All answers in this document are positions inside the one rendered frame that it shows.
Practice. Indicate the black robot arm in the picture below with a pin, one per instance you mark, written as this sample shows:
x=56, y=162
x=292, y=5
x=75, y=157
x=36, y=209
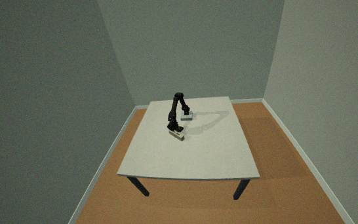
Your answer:
x=172, y=113

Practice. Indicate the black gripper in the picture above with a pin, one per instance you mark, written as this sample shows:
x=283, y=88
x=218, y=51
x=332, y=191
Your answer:
x=178, y=128

